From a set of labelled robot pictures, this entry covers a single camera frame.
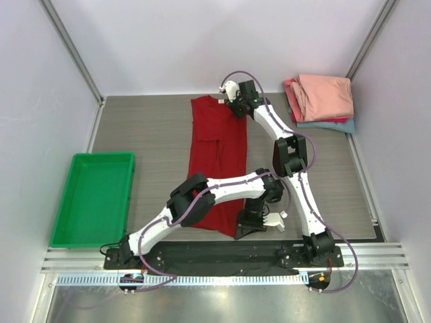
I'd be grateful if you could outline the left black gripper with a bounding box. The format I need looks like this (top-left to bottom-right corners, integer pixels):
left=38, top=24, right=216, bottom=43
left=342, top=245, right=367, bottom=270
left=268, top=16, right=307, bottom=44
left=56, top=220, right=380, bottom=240
left=235, top=197, right=268, bottom=240

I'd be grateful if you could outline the red t shirt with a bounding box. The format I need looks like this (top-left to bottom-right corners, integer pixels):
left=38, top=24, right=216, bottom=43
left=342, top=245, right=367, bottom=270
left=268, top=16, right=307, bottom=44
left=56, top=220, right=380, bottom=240
left=188, top=96, right=248, bottom=238

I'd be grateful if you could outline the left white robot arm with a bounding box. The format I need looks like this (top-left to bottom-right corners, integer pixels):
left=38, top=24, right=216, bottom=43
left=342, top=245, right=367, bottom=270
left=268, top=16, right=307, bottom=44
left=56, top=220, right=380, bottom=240
left=104, top=168, right=284, bottom=270

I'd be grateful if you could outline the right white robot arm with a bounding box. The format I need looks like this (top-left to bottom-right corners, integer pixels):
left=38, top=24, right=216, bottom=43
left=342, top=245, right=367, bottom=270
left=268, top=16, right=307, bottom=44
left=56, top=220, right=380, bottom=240
left=220, top=80, right=335, bottom=266

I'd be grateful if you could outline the salmon folded t shirt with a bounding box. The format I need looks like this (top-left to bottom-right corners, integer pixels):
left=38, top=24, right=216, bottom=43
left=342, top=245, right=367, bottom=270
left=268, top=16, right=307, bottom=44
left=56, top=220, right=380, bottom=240
left=282, top=78, right=304, bottom=122

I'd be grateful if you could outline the pink folded t shirt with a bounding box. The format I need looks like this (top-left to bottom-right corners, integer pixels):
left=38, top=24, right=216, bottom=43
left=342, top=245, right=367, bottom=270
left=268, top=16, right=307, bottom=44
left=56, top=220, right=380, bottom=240
left=291, top=74, right=354, bottom=121

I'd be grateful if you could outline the magenta folded t shirt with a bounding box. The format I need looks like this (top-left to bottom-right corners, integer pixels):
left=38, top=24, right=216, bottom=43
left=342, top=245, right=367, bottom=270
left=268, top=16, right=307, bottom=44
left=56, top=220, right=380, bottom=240
left=291, top=114, right=349, bottom=123

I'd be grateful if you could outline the green plastic tray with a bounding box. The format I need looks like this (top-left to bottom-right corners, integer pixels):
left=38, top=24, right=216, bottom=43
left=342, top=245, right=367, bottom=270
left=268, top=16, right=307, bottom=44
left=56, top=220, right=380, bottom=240
left=50, top=151, right=135, bottom=248

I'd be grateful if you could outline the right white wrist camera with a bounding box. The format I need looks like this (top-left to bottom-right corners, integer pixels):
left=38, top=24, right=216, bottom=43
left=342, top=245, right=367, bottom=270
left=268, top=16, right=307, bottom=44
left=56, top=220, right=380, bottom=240
left=219, top=80, right=240, bottom=102

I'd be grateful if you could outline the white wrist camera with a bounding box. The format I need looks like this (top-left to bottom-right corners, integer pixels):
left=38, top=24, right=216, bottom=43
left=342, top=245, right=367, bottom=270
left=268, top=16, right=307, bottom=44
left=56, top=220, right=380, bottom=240
left=219, top=80, right=240, bottom=102
left=263, top=211, right=288, bottom=232

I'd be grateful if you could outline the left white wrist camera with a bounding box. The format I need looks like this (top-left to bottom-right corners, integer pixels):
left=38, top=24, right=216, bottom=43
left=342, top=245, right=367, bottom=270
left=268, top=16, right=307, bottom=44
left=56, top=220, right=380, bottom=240
left=263, top=211, right=288, bottom=232

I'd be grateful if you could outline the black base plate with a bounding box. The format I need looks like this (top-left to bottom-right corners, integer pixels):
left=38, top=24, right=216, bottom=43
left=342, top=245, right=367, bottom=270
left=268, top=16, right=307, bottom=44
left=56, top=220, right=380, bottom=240
left=103, top=239, right=345, bottom=271

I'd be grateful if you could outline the slotted cable duct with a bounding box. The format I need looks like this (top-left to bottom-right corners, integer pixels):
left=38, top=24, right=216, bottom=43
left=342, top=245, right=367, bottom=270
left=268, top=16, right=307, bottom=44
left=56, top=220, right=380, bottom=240
left=56, top=272, right=308, bottom=287

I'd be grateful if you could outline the aluminium front rail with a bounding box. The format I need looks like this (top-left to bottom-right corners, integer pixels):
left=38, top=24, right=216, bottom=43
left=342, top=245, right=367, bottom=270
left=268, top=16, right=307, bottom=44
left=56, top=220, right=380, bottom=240
left=40, top=243, right=409, bottom=274

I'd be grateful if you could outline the right aluminium frame post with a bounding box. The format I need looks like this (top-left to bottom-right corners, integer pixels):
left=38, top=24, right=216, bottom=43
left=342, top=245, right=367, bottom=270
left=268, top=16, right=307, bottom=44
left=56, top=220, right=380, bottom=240
left=346, top=0, right=400, bottom=81

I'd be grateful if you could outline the aluminium frame post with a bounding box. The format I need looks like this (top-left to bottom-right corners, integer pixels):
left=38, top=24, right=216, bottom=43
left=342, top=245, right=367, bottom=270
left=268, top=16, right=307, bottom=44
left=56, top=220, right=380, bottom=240
left=346, top=0, right=400, bottom=81
left=38, top=0, right=104, bottom=105

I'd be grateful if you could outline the left aluminium frame post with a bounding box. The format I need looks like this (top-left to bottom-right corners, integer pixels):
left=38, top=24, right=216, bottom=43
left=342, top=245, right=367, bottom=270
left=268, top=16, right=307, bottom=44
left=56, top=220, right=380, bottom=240
left=38, top=0, right=104, bottom=105

